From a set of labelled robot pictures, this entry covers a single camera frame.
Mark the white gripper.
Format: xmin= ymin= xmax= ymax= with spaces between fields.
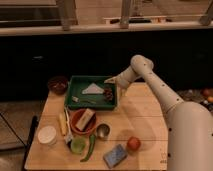
xmin=104 ymin=71 xmax=134 ymax=89

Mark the blue sponge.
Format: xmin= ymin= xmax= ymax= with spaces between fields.
xmin=103 ymin=144 xmax=127 ymax=168

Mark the small white green item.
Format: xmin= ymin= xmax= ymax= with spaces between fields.
xmin=72 ymin=96 xmax=80 ymax=102

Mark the white handled brush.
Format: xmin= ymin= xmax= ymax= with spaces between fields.
xmin=64 ymin=108 xmax=73 ymax=146

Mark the green round cup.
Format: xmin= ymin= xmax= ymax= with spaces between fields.
xmin=71 ymin=137 xmax=86 ymax=154

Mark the orange clay bowl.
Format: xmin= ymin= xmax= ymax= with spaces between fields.
xmin=70 ymin=108 xmax=97 ymax=135

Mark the beige bread block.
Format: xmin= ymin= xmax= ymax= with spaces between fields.
xmin=76 ymin=108 xmax=95 ymax=131

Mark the green plastic tray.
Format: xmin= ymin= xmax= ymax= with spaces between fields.
xmin=64 ymin=75 xmax=117 ymax=110

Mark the wooden table board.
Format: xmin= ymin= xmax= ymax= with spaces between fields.
xmin=25 ymin=83 xmax=167 ymax=171

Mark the white triangular cloth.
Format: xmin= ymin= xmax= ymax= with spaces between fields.
xmin=82 ymin=83 xmax=104 ymax=94

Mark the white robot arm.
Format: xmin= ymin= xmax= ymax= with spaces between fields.
xmin=105 ymin=55 xmax=213 ymax=171

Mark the green chili pepper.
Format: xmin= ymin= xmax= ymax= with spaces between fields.
xmin=80 ymin=134 xmax=96 ymax=162

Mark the small metal cup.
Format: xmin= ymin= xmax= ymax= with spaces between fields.
xmin=96 ymin=124 xmax=110 ymax=139

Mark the white round container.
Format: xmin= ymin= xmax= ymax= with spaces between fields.
xmin=37 ymin=126 xmax=57 ymax=145

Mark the dark red grape bunch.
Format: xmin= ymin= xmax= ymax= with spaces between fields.
xmin=103 ymin=87 xmax=114 ymax=101

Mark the yellow corn cob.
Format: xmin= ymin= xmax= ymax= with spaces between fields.
xmin=59 ymin=113 xmax=67 ymax=136

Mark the dark brown bowl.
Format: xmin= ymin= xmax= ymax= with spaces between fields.
xmin=47 ymin=76 xmax=68 ymax=95

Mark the red tomato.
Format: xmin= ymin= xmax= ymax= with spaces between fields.
xmin=127 ymin=136 xmax=141 ymax=151

